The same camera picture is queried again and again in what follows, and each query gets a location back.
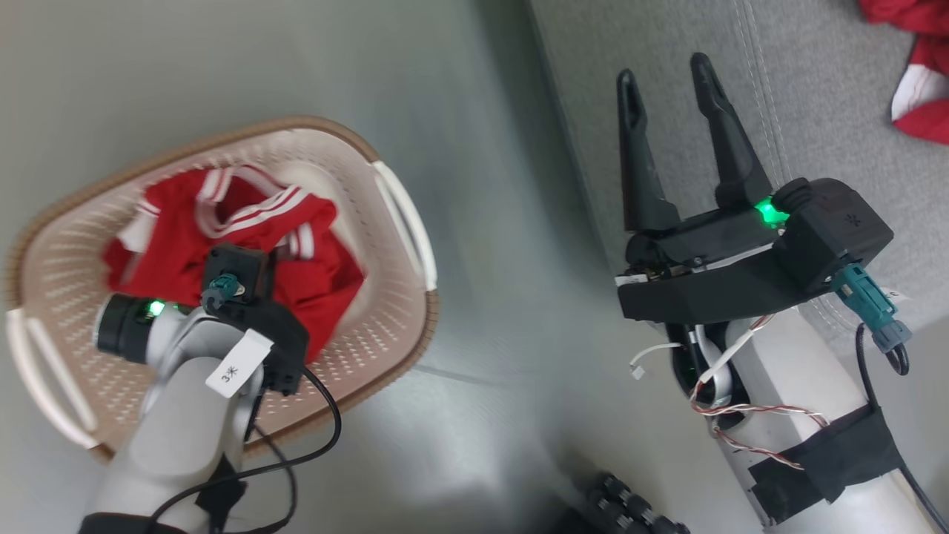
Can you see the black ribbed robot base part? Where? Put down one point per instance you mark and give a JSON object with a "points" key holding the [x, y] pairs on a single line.
{"points": [[630, 512]]}

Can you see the teal left camera connector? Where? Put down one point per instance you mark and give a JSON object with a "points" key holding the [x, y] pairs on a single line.
{"points": [[222, 285]]}

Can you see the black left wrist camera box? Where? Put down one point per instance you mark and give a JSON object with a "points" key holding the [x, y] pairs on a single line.
{"points": [[248, 267]]}

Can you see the red and white garment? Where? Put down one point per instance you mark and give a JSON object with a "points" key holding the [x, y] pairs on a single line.
{"points": [[927, 126]]}

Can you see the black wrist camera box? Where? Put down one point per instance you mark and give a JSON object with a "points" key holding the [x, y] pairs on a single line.
{"points": [[838, 230], [248, 267]]}

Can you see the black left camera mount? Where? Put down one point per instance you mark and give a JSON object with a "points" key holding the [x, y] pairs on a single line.
{"points": [[285, 341]]}

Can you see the white paper label tag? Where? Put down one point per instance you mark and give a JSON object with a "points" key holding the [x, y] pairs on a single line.
{"points": [[237, 365]]}

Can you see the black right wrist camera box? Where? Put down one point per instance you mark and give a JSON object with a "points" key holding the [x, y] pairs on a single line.
{"points": [[838, 230]]}

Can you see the teal right camera connector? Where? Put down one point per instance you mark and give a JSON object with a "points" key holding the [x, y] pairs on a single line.
{"points": [[867, 304]]}

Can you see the red garment with white stripes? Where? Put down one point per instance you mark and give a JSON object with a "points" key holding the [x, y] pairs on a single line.
{"points": [[315, 278]]}

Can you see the grey fabric sofa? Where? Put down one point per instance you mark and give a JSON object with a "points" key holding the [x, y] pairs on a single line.
{"points": [[815, 89]]}

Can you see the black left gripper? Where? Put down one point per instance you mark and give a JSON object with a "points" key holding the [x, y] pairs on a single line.
{"points": [[122, 330]]}

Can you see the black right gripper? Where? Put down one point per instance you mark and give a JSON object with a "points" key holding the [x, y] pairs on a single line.
{"points": [[704, 285]]}

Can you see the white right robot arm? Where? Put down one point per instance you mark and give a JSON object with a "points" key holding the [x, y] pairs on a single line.
{"points": [[801, 371]]}

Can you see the teal camera connector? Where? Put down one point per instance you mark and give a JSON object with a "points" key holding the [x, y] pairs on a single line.
{"points": [[222, 285], [867, 304]]}

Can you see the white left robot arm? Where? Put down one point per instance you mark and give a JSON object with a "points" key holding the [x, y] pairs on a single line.
{"points": [[178, 445]]}

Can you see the beige perforated laundry basket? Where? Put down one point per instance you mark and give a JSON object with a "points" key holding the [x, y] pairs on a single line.
{"points": [[385, 326]]}

